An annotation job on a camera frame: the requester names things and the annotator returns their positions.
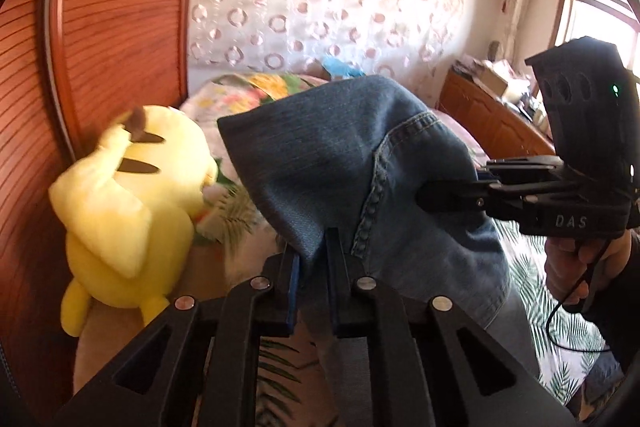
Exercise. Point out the long wooden side cabinet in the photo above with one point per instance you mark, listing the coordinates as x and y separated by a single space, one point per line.
500 132

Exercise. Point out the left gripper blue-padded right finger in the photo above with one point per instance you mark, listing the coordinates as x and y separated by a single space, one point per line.
362 307

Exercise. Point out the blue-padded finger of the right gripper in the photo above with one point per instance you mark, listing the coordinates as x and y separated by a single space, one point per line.
442 197

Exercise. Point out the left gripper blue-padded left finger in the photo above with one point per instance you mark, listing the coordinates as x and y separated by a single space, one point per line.
247 377

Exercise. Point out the blue item at bed head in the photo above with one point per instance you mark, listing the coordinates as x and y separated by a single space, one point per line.
339 70

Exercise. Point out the palm leaf print blanket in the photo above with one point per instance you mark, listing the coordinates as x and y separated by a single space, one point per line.
566 345

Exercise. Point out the person's right hand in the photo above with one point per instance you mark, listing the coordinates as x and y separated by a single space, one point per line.
566 263

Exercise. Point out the blue denim jeans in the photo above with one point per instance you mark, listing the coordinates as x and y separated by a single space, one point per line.
418 254

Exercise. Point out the yellow plush toy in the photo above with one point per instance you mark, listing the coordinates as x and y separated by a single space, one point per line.
128 211

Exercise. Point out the cardboard box on cabinet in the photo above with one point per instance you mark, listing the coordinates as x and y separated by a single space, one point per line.
490 79

